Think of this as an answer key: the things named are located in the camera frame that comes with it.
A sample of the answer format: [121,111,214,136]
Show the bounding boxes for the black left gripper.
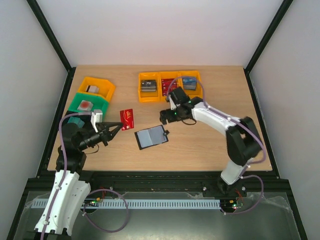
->
[78,122,124,151]

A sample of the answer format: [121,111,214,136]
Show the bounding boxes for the black card holder wallet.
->
[134,125,170,150]

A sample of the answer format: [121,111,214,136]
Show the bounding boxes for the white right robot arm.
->
[159,87,267,196]

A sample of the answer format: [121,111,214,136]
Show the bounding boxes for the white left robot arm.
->
[22,122,123,240]

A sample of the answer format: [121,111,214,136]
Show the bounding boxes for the teal card stack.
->
[67,116,85,128]

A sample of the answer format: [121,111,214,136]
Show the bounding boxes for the yellow bin with red cards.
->
[159,71,181,102]

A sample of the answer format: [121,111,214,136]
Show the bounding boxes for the red round card stack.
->
[77,100,93,112]

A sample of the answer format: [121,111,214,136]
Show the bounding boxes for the black card stack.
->
[140,79,157,92]

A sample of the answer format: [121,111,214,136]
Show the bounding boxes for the blue card stack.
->
[182,76,197,91]

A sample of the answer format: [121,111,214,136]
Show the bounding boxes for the yellow bin with black cards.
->
[138,72,160,103]

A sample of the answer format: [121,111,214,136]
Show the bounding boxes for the yellow bin with blue cards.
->
[179,70,203,99]

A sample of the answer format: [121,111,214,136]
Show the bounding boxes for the silver card stack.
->
[86,85,100,94]

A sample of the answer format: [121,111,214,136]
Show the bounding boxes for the green bin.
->
[68,93,109,116]

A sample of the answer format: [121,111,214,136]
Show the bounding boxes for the yellow bin left side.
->
[77,76,116,102]

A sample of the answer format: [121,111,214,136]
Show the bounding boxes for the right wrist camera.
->
[166,92,179,111]

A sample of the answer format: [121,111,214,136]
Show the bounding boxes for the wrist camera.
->
[90,109,103,133]
[166,92,179,111]

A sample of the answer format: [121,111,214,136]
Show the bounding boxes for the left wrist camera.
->
[90,109,103,133]

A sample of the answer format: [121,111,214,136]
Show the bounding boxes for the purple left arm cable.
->
[39,111,93,240]

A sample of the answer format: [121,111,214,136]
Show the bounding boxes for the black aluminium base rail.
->
[24,170,291,196]

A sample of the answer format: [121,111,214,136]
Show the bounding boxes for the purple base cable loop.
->
[81,187,130,233]

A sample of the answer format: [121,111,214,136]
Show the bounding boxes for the white slotted cable duct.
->
[29,197,221,210]

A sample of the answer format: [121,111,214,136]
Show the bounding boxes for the black left rear frame post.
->
[26,0,72,72]

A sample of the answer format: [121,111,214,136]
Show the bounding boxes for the black frame post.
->
[26,0,72,72]
[244,0,294,76]

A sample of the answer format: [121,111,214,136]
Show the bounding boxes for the black right rear frame post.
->
[244,0,294,76]

